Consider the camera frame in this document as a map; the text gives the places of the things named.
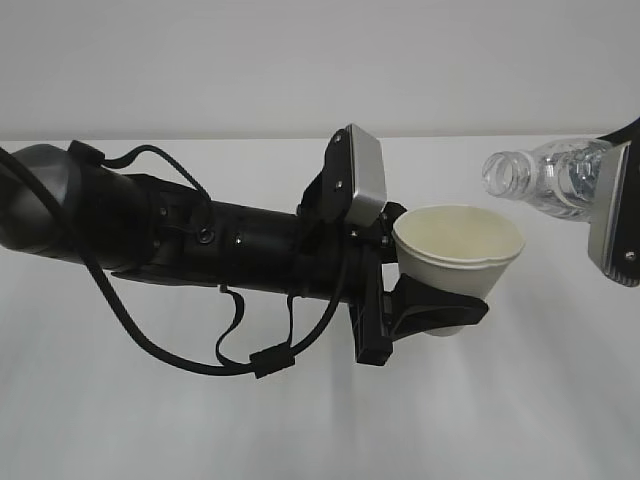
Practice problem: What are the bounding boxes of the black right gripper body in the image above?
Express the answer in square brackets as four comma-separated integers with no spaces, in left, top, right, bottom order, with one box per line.
[599,118,640,145]

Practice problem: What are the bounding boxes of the white paper cup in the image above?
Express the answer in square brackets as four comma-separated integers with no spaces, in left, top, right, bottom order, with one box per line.
[392,205,525,337]

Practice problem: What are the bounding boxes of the clear water bottle green label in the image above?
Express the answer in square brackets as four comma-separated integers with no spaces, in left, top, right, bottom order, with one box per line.
[481,138,613,223]

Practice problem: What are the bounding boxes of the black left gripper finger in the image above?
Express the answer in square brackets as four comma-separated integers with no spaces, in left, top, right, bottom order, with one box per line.
[383,275,489,342]
[377,201,409,266]

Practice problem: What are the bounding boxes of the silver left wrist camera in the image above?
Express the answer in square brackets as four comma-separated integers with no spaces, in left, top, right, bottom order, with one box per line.
[321,123,387,228]

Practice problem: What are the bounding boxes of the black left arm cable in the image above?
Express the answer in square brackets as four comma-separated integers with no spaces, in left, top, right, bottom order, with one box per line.
[0,144,351,381]

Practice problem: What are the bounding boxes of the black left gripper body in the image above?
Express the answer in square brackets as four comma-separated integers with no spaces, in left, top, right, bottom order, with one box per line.
[294,202,400,366]

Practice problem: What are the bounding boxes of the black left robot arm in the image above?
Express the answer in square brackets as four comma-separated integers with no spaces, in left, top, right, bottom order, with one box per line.
[1,131,488,378]

